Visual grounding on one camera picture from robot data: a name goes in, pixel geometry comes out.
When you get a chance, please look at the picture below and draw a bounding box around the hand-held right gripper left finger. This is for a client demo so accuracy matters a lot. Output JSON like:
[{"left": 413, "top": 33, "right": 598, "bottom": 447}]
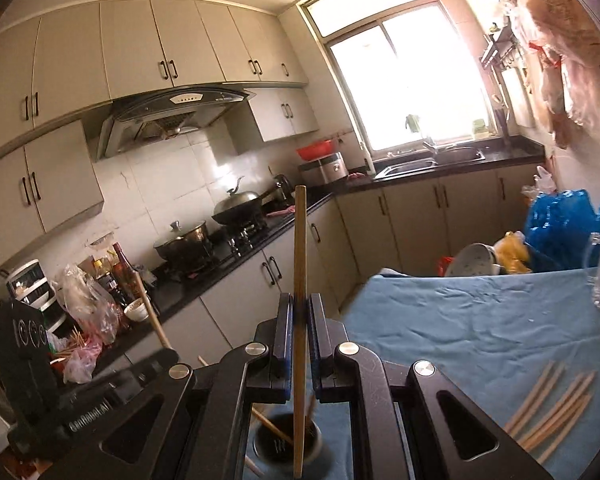
[{"left": 42, "top": 292, "right": 296, "bottom": 480}]

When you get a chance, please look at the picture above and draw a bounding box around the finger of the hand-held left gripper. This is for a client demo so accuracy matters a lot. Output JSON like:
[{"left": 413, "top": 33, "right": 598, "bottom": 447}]
[{"left": 120, "top": 347, "right": 181, "bottom": 401}]

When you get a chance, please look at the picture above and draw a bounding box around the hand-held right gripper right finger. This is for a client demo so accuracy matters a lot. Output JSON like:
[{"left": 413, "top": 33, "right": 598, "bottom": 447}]
[{"left": 307, "top": 294, "right": 556, "bottom": 480}]

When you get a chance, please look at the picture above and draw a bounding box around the wooden chopstick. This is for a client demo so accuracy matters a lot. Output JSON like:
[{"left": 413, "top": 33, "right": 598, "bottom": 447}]
[
  {"left": 292, "top": 186, "right": 308, "bottom": 479},
  {"left": 198, "top": 356, "right": 294, "bottom": 446}
]

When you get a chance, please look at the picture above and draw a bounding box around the long thick wooden utensil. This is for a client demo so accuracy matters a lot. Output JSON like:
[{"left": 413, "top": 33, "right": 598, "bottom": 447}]
[{"left": 136, "top": 269, "right": 175, "bottom": 351}]

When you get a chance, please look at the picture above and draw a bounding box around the dark utensil cup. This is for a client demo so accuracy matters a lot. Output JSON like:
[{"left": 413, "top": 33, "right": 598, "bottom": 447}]
[{"left": 251, "top": 409, "right": 326, "bottom": 467}]

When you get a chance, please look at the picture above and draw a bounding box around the bunch of wooden chopsticks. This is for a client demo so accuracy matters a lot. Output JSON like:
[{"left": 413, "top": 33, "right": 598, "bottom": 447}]
[{"left": 504, "top": 360, "right": 597, "bottom": 463}]

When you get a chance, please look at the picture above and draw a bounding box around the bundle of bamboo skewers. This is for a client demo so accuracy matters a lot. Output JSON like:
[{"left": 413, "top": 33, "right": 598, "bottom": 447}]
[{"left": 50, "top": 327, "right": 88, "bottom": 363}]

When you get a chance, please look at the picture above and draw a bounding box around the pink plastic bag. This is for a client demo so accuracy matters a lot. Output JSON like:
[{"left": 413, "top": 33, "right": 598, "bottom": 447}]
[{"left": 62, "top": 337, "right": 103, "bottom": 385}]

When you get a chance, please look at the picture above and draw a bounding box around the small white bowl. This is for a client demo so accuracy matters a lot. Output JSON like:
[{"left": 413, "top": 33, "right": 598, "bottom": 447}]
[{"left": 124, "top": 297, "right": 151, "bottom": 322}]

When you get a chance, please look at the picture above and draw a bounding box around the white tiered container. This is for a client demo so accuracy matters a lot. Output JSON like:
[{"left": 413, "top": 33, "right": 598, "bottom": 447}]
[{"left": 5, "top": 259, "right": 68, "bottom": 333}]

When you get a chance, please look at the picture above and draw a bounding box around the clear plastic bag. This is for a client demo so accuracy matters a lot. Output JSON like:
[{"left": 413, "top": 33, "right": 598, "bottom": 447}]
[{"left": 52, "top": 262, "right": 121, "bottom": 346}]

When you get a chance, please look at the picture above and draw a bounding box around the brown glass bottle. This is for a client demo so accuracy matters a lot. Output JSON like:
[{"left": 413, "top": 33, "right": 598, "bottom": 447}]
[{"left": 112, "top": 243, "right": 143, "bottom": 301}]

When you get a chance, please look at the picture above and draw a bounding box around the dark sauce bottle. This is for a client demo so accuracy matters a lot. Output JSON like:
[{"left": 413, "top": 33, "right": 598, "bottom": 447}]
[{"left": 94, "top": 257, "right": 116, "bottom": 291}]

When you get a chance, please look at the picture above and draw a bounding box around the cream base cabinet run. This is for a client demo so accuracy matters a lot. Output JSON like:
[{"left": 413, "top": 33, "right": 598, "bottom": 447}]
[
  {"left": 335, "top": 162, "right": 546, "bottom": 273},
  {"left": 95, "top": 195, "right": 361, "bottom": 376}
]

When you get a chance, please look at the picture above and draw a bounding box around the black pot with glass lid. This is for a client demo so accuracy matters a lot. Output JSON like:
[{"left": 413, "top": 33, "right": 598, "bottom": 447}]
[{"left": 153, "top": 220, "right": 215, "bottom": 268}]

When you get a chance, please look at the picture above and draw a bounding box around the blue tablecloth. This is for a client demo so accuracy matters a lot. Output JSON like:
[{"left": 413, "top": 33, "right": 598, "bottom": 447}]
[{"left": 252, "top": 265, "right": 600, "bottom": 480}]

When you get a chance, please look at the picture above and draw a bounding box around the black gas stove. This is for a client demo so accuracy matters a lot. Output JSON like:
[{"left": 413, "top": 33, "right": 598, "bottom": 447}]
[{"left": 157, "top": 217, "right": 276, "bottom": 276}]

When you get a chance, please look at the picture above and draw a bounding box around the black wok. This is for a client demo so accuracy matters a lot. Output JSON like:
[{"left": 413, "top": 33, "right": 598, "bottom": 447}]
[{"left": 211, "top": 187, "right": 283, "bottom": 226}]

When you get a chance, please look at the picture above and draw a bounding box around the metal wok lid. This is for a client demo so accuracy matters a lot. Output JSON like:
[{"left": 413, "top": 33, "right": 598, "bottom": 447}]
[{"left": 214, "top": 176, "right": 262, "bottom": 215}]

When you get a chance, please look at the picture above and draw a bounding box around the dark kettle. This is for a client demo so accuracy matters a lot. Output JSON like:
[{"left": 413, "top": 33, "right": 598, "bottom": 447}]
[{"left": 272, "top": 174, "right": 295, "bottom": 201}]

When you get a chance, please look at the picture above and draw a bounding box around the white colander bowl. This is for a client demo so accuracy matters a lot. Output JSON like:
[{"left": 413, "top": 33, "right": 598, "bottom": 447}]
[{"left": 444, "top": 243, "right": 501, "bottom": 278}]

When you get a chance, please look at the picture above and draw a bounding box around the silver countertop appliance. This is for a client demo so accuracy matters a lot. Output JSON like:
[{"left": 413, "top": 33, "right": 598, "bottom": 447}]
[{"left": 299, "top": 152, "right": 348, "bottom": 186}]

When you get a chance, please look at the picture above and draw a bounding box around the red plastic basin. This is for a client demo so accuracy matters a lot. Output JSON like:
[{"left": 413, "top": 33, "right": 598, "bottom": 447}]
[{"left": 296, "top": 140, "right": 337, "bottom": 162}]

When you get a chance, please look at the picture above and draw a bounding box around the steel kitchen sink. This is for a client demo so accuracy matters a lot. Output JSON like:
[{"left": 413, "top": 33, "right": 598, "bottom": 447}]
[{"left": 374, "top": 146, "right": 487, "bottom": 180}]

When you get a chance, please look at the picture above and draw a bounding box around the yellow plastic bag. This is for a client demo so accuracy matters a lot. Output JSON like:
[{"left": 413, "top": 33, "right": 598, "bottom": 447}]
[{"left": 495, "top": 231, "right": 531, "bottom": 273}]

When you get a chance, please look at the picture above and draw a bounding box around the range hood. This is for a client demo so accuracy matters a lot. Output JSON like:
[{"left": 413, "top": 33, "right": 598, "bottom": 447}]
[{"left": 96, "top": 86, "right": 257, "bottom": 161}]

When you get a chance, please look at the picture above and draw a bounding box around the blue plastic bag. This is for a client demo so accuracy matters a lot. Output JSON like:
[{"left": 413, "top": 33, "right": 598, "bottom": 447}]
[{"left": 524, "top": 190, "right": 600, "bottom": 273}]

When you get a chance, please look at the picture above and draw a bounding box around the black countertop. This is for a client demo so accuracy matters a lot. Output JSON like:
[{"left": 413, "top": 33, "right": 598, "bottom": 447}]
[{"left": 55, "top": 145, "right": 546, "bottom": 371}]

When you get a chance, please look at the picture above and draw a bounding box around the white plastic bag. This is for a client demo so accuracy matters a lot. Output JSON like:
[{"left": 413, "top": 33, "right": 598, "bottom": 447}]
[{"left": 522, "top": 165, "right": 556, "bottom": 201}]

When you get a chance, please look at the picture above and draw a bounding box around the kitchen window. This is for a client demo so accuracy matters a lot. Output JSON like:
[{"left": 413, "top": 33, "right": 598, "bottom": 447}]
[{"left": 297, "top": 0, "right": 498, "bottom": 153}]

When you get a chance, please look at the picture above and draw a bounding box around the pale pink hanging bag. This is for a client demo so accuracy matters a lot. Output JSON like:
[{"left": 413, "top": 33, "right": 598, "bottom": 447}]
[{"left": 537, "top": 45, "right": 600, "bottom": 148}]

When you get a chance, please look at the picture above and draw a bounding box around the long cream wall cabinet row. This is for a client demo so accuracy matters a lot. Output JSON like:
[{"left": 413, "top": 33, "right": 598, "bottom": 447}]
[{"left": 0, "top": 0, "right": 308, "bottom": 133}]

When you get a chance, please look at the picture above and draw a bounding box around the metal wall rack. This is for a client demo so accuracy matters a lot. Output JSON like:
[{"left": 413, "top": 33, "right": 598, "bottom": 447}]
[{"left": 481, "top": 22, "right": 523, "bottom": 68}]

